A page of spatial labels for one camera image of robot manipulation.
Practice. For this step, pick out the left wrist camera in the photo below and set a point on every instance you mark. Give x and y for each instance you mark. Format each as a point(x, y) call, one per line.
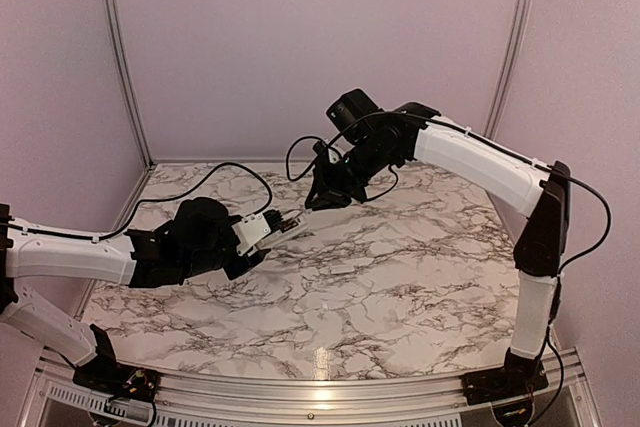
point(255, 230)

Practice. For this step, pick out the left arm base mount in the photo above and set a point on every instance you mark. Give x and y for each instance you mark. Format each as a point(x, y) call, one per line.
point(119, 381)

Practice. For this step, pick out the right aluminium frame post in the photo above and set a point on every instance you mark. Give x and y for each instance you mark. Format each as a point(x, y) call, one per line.
point(515, 42)

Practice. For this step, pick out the white remote control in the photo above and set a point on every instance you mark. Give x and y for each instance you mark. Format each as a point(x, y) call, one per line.
point(289, 229)

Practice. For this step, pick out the white battery cover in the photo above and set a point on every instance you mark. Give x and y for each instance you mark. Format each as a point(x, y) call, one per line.
point(343, 269)

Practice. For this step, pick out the aluminium frame post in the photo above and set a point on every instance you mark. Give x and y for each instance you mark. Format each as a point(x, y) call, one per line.
point(126, 82)
point(515, 42)

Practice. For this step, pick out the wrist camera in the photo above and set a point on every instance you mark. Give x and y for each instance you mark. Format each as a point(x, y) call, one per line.
point(255, 230)
point(326, 153)

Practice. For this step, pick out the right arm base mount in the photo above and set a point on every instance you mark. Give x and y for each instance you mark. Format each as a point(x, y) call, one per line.
point(496, 384)

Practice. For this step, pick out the front aluminium rail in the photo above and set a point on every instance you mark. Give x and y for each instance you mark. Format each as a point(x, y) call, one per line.
point(560, 397)

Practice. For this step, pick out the left aluminium frame post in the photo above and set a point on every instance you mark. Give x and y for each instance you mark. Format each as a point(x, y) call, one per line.
point(126, 82)

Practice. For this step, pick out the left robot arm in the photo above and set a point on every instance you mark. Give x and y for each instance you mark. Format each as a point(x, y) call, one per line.
point(202, 237)

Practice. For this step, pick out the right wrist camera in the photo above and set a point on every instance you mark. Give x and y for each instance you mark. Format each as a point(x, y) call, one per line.
point(326, 153)

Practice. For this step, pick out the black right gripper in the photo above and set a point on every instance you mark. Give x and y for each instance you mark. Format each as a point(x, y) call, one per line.
point(329, 194)

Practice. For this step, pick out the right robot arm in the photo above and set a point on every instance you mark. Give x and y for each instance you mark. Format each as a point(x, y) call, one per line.
point(417, 133)

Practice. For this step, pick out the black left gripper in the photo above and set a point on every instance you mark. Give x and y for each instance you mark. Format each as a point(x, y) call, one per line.
point(250, 262)

